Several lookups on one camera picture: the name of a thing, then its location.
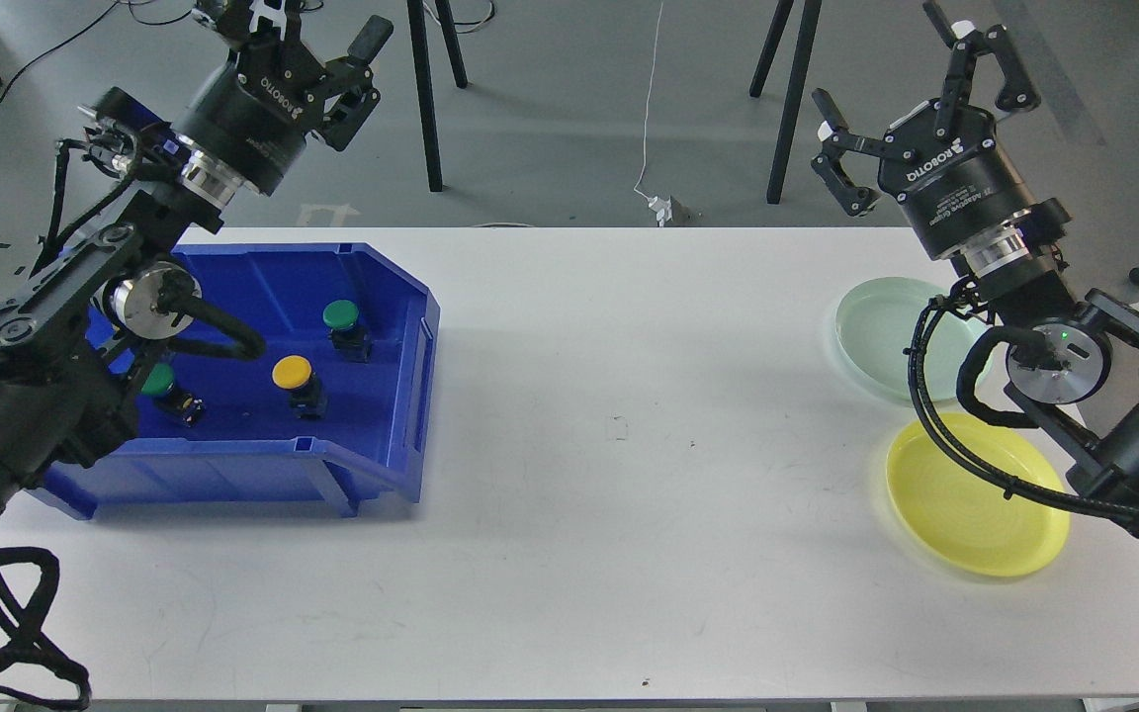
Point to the green push button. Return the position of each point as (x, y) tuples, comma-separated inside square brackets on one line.
[(347, 331), (178, 403)]

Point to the black tripod legs right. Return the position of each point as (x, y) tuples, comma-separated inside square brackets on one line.
[(807, 28)]

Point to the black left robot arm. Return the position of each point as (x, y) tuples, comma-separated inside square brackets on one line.
[(106, 301)]

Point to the pale green plate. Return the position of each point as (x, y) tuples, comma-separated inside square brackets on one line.
[(873, 324)]

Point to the yellow plate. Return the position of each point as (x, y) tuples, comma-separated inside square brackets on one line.
[(966, 522)]

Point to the yellow push button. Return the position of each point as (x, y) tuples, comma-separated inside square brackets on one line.
[(295, 376)]

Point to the blue plastic storage bin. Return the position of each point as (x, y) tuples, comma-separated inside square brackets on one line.
[(249, 447)]

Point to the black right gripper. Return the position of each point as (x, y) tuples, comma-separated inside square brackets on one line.
[(965, 183)]

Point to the black tripod legs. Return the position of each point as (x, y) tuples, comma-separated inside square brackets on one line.
[(807, 28), (418, 33)]

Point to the black tripod legs left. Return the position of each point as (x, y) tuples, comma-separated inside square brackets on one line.
[(418, 33)]

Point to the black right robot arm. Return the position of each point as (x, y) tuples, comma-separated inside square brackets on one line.
[(1047, 360)]

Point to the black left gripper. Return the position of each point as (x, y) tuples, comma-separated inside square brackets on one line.
[(255, 112)]

